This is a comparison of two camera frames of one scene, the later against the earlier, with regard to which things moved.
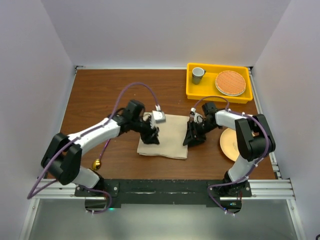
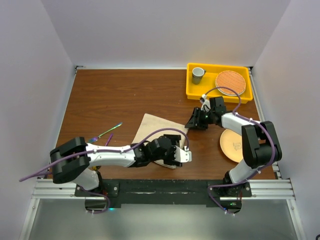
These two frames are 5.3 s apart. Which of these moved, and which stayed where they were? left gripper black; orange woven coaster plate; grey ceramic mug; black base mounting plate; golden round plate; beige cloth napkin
Moved: beige cloth napkin; left gripper black
Stayed: black base mounting plate; grey ceramic mug; golden round plate; orange woven coaster plate
